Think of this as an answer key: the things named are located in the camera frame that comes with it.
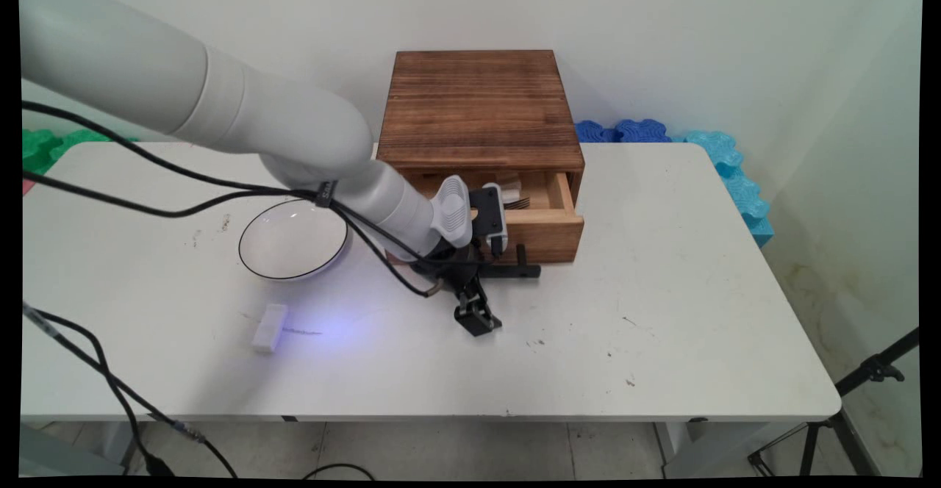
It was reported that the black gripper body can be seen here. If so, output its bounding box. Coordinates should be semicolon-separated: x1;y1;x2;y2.
409;241;502;292

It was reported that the wooden drawer with black handle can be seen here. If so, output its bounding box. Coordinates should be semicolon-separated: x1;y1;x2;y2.
401;170;586;280

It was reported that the brown wooden drawer cabinet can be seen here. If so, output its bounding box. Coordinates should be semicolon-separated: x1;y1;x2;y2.
374;49;587;215

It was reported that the white plate with black rim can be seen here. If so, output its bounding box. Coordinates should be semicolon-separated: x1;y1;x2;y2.
237;198;351;282

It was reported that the long white rectangular block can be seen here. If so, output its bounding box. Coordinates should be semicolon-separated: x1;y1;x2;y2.
251;303;289;355

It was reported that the dark blue foam mat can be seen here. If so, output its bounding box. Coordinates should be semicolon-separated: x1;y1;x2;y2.
615;118;673;144
574;120;620;144

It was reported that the white table leg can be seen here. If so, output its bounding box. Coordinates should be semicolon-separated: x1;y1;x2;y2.
653;420;708;478
101;421;148;467

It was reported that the cyan foam mat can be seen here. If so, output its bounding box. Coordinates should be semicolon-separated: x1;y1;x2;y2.
670;130;775;248

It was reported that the black tripod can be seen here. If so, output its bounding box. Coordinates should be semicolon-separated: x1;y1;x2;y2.
747;326;920;478

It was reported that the green foam mat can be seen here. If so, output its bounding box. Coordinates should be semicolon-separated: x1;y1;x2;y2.
21;129;139;177

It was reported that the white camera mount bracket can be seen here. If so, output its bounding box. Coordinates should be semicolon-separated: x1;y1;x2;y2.
429;174;474;248

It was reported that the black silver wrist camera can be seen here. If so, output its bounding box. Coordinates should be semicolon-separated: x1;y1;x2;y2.
469;183;510;258

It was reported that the black looped floor cable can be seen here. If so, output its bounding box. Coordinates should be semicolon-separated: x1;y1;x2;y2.
300;463;377;481

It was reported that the black camera cable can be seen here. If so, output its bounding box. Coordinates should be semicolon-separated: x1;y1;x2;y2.
21;100;505;264

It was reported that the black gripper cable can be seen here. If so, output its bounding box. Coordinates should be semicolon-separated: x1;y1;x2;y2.
21;170;443;298

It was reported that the black cable with connector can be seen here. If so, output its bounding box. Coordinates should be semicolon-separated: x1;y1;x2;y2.
21;301;239;479

